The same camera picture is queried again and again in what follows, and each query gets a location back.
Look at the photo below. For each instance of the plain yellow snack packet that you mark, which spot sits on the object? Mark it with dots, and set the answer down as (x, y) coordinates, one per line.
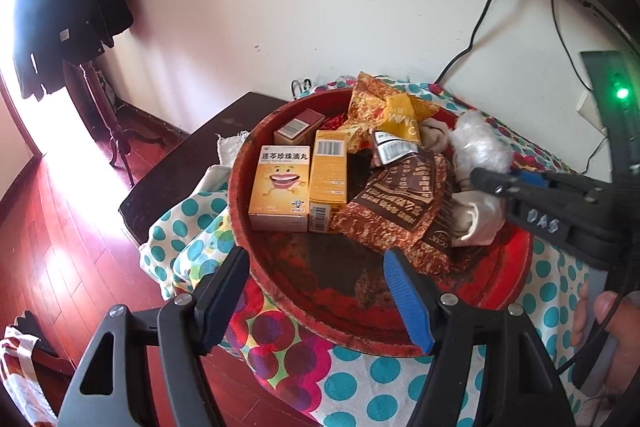
(400, 114)

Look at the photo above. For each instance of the round red tray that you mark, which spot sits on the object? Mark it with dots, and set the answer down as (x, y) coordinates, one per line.
(340, 267)

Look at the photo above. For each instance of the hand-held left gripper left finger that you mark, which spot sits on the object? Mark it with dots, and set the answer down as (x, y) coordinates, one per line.
(225, 302)

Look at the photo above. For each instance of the polka dot blanket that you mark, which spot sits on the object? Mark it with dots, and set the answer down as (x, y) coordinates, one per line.
(360, 382)

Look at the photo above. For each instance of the white brown patterned cloth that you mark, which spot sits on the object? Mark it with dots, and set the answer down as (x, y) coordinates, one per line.
(20, 382)

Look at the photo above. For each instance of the wooden coat rack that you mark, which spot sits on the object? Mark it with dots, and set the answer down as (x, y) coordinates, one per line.
(90, 97)

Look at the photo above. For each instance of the brown snack packet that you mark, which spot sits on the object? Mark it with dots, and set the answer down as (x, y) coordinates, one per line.
(395, 207)

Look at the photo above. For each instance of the yellow smiley medicine box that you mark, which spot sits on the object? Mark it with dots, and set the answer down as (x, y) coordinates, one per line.
(280, 187)
(327, 177)

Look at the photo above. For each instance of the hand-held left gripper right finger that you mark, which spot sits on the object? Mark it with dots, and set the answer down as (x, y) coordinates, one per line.
(410, 302)

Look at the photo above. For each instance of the clear plastic bag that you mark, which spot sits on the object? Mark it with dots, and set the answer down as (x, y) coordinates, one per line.
(480, 142)

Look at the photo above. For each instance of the dark wooden table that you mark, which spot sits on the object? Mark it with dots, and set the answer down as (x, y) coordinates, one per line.
(200, 142)

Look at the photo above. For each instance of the white wall plate round jack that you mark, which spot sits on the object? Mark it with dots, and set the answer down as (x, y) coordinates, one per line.
(590, 109)

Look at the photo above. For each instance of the white frayed cloth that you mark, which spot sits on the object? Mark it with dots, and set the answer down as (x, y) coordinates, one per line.
(231, 149)

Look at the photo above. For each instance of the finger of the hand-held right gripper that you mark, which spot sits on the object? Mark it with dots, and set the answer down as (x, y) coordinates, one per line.
(530, 212)
(532, 179)

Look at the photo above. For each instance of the red snack packet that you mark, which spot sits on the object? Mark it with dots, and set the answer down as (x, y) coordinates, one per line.
(335, 123)

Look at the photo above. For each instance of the cream sock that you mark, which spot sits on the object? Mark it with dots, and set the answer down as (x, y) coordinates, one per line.
(435, 134)
(475, 217)

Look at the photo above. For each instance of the orange patterned snack packet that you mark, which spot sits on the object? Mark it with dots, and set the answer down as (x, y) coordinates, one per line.
(367, 107)

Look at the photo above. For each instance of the person's right hand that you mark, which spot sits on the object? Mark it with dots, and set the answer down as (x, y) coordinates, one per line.
(627, 337)

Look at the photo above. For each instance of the dark red box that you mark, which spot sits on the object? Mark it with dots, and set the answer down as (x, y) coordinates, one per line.
(300, 127)

